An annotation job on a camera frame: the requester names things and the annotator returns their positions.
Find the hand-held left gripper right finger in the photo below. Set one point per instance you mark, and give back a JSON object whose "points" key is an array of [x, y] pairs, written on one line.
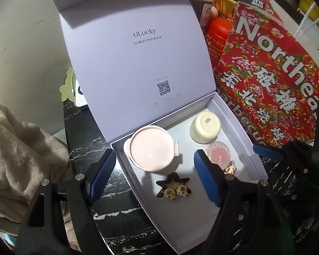
{"points": [[208, 175]]}

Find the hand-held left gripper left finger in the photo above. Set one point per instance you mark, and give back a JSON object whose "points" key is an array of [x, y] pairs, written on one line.
{"points": [[102, 175]]}

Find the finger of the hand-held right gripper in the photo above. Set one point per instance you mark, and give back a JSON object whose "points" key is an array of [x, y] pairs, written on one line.
{"points": [[292, 183], [267, 152]]}

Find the leopard bear hair clip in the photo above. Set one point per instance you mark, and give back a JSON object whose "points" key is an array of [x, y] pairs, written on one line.
{"points": [[231, 168]]}

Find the small pink blush jar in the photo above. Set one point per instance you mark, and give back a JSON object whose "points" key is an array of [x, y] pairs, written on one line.
{"points": [[219, 154]]}

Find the brown star hair clip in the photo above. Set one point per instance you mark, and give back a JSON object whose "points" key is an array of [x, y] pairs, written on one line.
{"points": [[172, 181]]}

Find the cream round jar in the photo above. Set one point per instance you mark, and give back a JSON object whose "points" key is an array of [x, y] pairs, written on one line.
{"points": [[204, 127]]}

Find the pink round compact case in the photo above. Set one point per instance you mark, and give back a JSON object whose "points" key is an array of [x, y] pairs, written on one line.
{"points": [[151, 148]]}

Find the lavender gift box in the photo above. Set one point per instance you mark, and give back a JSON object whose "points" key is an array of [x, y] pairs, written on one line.
{"points": [[138, 71]]}

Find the red floral paper bag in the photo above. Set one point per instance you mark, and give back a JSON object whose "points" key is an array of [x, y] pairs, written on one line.
{"points": [[268, 85]]}

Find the small white device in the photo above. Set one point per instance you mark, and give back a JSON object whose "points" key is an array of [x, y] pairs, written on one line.
{"points": [[79, 95]]}

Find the beige fleece blanket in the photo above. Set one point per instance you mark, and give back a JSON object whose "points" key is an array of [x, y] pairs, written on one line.
{"points": [[16, 151]]}

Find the pale green flower coaster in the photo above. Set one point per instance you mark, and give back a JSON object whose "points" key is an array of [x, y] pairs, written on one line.
{"points": [[65, 87]]}

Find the red printed can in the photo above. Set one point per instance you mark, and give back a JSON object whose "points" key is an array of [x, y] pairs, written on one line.
{"points": [[216, 39]]}

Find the small pink object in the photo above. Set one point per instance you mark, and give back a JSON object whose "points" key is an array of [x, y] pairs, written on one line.
{"points": [[215, 13]]}

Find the gold printed can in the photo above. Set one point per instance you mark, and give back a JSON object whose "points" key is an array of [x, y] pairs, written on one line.
{"points": [[224, 6]]}

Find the dark drink bottle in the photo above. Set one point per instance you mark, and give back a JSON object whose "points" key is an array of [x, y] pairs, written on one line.
{"points": [[199, 5]]}

